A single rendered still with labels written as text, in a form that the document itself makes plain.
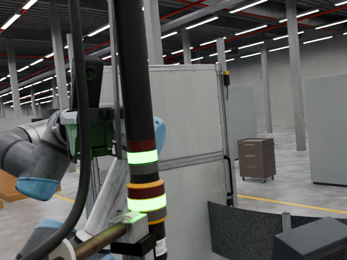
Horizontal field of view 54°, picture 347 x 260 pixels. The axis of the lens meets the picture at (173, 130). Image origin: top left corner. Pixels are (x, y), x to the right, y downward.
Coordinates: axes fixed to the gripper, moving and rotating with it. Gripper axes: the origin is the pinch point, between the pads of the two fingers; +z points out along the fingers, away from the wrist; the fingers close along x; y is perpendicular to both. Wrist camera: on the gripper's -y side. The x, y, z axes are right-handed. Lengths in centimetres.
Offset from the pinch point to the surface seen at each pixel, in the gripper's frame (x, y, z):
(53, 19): -183, -318, -1095
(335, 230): -77, 42, -27
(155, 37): -301, -154, -607
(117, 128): 1.6, 1.8, 7.4
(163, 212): -2.2, 11.7, 9.0
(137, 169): 0.1, 6.6, 8.1
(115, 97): 1.5, -1.5, 7.2
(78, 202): 7.8, 7.5, 13.8
